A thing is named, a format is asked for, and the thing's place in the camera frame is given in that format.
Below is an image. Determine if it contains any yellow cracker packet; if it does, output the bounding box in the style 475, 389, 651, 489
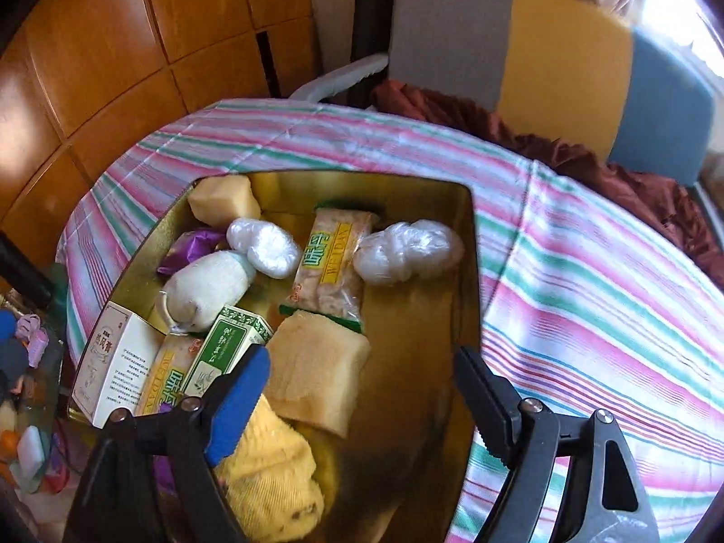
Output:
134, 333, 205, 416
279, 199, 381, 332

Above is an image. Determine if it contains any green and white box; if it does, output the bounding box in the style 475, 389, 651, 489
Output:
180, 304, 275, 398

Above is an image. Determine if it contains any black metal bar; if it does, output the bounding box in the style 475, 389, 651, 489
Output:
0, 234, 54, 309

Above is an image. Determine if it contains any yellow plush toy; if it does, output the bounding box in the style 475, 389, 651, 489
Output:
215, 393, 326, 543

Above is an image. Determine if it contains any wooden wardrobe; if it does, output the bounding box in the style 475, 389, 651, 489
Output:
0, 0, 324, 272

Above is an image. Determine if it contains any white medicine box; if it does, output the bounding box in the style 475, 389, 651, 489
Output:
71, 301, 166, 429

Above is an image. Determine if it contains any pink hair clip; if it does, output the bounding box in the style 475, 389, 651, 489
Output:
16, 314, 51, 354

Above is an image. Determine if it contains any gold rectangular box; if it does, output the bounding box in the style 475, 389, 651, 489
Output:
68, 170, 483, 543

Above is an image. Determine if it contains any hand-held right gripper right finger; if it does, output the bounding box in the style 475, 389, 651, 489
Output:
455, 345, 661, 543

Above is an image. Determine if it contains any small white plastic bag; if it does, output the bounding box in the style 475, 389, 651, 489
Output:
226, 218, 302, 280

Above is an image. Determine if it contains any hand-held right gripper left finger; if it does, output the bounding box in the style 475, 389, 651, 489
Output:
62, 345, 271, 543

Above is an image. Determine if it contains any grey yellow blue chair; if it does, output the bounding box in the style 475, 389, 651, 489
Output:
288, 0, 718, 189

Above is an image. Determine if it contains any dark red cloth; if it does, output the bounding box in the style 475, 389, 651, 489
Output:
370, 79, 724, 291

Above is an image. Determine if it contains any purple foil packet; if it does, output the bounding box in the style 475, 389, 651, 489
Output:
157, 228, 230, 277

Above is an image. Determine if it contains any white fluffy pouch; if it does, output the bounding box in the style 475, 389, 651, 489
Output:
154, 250, 258, 334

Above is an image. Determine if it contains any large white plastic bag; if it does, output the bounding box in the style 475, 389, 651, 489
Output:
353, 218, 466, 285

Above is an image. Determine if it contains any striped tablecloth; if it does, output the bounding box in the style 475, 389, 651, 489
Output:
57, 98, 724, 543

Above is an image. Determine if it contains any yellow sponge block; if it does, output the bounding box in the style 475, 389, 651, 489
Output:
186, 174, 262, 226
263, 310, 371, 439

